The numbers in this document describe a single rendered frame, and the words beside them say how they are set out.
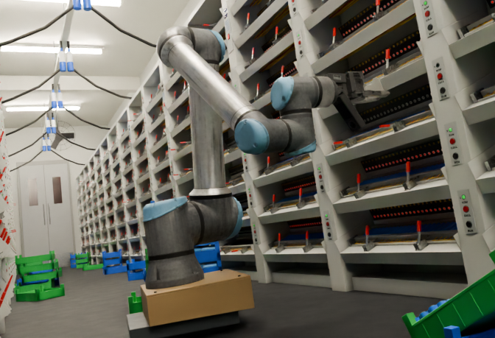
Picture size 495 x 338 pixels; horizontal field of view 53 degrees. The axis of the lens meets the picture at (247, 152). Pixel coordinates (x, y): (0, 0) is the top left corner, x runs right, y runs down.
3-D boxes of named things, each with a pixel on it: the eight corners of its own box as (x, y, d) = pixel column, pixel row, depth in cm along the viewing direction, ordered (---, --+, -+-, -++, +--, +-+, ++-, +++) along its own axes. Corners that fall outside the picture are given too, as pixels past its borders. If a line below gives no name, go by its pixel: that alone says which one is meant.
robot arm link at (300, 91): (269, 115, 140) (265, 80, 141) (307, 113, 145) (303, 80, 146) (286, 109, 131) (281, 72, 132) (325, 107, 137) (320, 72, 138)
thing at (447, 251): (468, 265, 142) (447, 222, 141) (345, 263, 196) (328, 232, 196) (507, 231, 151) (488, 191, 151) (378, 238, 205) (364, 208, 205)
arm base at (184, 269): (146, 291, 149) (141, 258, 150) (145, 285, 167) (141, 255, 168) (208, 280, 153) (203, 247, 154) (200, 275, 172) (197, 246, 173)
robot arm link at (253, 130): (148, 16, 162) (261, 127, 120) (180, 20, 170) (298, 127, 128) (140, 48, 168) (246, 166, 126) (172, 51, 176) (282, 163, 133)
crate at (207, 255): (157, 269, 230) (155, 252, 231) (157, 266, 249) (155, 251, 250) (221, 260, 236) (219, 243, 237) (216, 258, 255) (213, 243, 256)
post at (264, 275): (266, 283, 256) (223, -33, 282) (258, 282, 264) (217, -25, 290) (299, 277, 264) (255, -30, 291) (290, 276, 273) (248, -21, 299)
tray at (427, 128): (443, 132, 147) (428, 104, 147) (329, 166, 202) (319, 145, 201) (482, 107, 157) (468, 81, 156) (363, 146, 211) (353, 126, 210)
